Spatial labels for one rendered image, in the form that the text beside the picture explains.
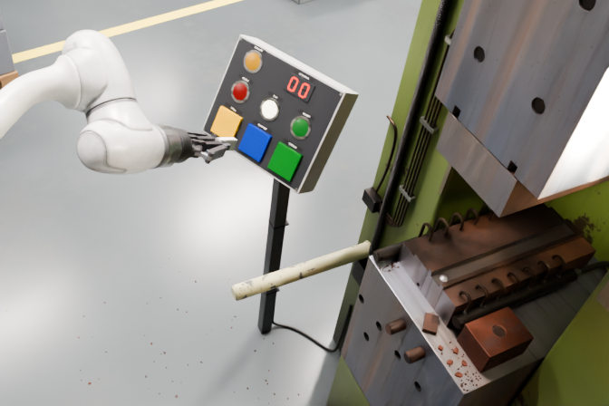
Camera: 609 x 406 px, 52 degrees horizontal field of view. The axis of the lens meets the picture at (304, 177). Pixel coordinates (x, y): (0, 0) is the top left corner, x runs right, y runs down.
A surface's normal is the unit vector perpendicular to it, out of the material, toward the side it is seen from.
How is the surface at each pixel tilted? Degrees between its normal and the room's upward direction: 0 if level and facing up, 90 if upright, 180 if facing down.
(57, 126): 0
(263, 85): 60
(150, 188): 0
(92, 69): 34
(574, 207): 90
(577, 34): 90
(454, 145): 90
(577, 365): 90
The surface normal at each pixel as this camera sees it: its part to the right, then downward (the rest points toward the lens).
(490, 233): 0.11, -0.72
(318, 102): -0.48, 0.07
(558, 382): -0.89, 0.24
